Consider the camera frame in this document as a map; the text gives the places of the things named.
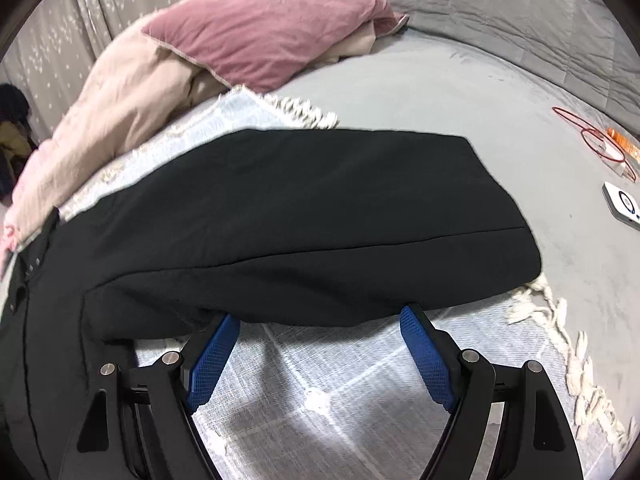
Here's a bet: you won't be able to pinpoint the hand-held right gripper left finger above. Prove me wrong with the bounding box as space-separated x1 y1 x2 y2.
50 314 242 480

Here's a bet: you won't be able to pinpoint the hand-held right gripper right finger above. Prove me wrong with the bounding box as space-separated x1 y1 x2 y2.
399 303 586 480

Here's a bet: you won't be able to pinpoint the black coat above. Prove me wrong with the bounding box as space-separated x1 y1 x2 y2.
0 129 543 480

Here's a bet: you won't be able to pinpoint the dark hanging clothes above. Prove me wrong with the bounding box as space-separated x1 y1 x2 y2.
0 82 38 206

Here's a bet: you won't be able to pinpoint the light blue fringed blanket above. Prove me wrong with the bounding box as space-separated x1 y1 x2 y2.
57 85 628 480

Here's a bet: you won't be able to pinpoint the white flat device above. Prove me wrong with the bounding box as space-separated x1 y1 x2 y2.
602 181 640 231

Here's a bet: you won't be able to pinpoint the grey bed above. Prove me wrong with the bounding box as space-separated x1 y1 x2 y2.
270 35 640 421

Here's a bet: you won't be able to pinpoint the beige pink duvet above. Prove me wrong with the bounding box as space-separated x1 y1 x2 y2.
0 22 396 256

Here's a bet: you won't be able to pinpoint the orange packet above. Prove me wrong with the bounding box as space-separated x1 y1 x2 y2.
606 127 640 166

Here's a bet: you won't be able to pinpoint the pink velvet pillow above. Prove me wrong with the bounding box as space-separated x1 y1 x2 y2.
141 0 411 93

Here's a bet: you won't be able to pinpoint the grey patterned curtain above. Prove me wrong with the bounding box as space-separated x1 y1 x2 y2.
0 0 251 151

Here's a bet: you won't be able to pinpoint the grey quilted headboard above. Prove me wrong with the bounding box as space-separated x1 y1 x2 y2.
325 0 640 111

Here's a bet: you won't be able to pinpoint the red cable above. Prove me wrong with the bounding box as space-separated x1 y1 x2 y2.
552 106 638 183

